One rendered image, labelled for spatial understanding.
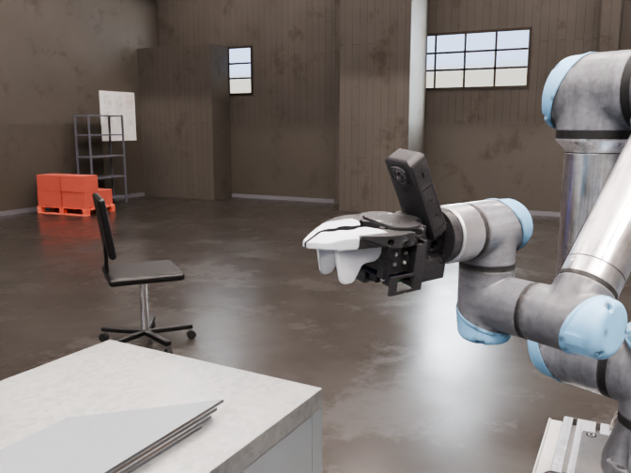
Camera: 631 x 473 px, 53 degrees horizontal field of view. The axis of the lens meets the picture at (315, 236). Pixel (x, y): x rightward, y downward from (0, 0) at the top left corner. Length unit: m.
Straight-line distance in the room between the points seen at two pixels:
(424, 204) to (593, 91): 0.39
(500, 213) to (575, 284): 0.13
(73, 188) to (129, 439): 10.89
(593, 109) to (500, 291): 0.34
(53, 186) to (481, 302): 11.55
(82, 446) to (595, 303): 0.78
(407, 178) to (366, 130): 10.88
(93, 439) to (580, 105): 0.92
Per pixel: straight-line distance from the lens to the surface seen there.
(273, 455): 1.20
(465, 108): 12.06
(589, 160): 1.06
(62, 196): 12.15
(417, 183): 0.72
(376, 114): 11.53
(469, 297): 0.88
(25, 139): 12.75
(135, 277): 4.43
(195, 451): 1.10
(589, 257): 0.84
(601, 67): 1.05
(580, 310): 0.80
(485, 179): 11.99
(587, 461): 1.17
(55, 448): 1.12
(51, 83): 13.20
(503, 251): 0.86
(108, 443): 1.11
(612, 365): 1.07
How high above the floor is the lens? 1.57
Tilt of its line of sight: 10 degrees down
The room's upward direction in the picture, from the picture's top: straight up
